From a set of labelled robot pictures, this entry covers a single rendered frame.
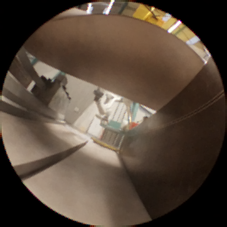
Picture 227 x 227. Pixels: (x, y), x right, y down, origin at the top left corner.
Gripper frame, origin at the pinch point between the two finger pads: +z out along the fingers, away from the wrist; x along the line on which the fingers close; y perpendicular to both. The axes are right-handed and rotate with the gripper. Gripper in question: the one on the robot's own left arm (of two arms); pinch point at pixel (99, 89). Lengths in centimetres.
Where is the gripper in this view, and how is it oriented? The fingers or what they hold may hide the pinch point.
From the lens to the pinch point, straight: 81.7
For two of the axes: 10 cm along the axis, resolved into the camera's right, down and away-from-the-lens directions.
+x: 9.0, 4.3, 0.8
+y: 3.8, -8.7, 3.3
